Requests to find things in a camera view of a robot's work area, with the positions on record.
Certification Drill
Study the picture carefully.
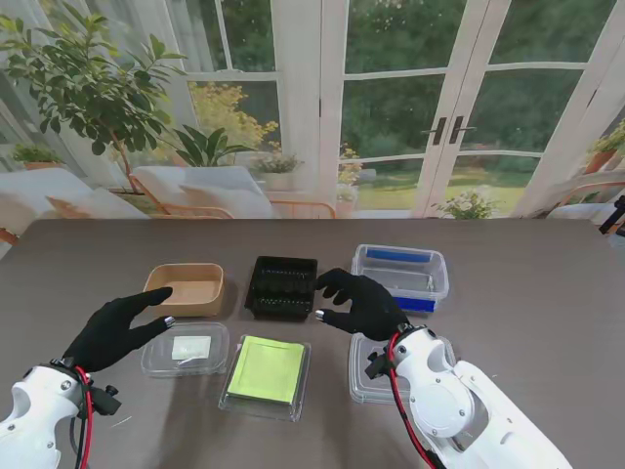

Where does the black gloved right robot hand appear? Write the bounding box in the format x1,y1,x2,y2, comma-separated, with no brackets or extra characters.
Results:
314,267,411,343

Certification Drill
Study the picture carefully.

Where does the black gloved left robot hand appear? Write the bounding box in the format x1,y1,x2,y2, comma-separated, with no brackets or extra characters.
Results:
62,286,177,375

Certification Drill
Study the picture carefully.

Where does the clear lid with white label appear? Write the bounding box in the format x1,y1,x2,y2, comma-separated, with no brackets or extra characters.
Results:
140,320,231,379

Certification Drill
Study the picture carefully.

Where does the black plastic tray container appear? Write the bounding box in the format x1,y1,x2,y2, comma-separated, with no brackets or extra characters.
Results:
243,255,319,322

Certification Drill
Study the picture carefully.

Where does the clear container with blue clips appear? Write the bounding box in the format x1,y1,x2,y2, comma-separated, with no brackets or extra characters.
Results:
351,243,450,315

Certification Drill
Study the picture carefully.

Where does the brown kraft paper container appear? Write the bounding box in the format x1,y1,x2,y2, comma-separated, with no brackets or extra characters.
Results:
142,262,226,319

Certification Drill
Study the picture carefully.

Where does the clear flat plastic lid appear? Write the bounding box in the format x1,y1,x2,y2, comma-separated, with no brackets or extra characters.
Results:
348,331,458,406

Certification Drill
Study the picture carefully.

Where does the clear lid with green sticker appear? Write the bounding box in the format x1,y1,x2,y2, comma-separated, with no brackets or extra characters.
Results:
217,333,313,423

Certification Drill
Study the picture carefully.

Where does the printed sunroom backdrop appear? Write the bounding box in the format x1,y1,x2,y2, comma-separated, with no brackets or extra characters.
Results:
0,0,625,245

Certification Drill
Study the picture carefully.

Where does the black tripod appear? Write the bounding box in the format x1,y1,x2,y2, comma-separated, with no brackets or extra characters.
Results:
599,194,625,235

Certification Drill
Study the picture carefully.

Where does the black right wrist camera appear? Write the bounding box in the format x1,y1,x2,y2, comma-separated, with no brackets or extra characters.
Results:
366,350,393,380

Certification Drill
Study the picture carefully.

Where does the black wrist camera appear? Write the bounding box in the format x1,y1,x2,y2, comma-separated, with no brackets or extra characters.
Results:
366,350,393,380
90,384,122,416

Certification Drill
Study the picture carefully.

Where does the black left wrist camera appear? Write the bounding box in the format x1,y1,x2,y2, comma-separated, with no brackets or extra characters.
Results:
90,384,122,416

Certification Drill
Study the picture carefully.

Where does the red cable on left arm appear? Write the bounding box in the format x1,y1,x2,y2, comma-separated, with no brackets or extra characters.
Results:
72,363,98,469

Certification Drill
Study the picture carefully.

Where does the red cable on arm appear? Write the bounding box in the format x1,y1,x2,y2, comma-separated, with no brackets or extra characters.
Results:
72,363,98,469
387,336,443,469

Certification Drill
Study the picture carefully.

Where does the red cable on right arm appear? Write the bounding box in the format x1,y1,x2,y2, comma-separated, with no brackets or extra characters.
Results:
387,336,443,469

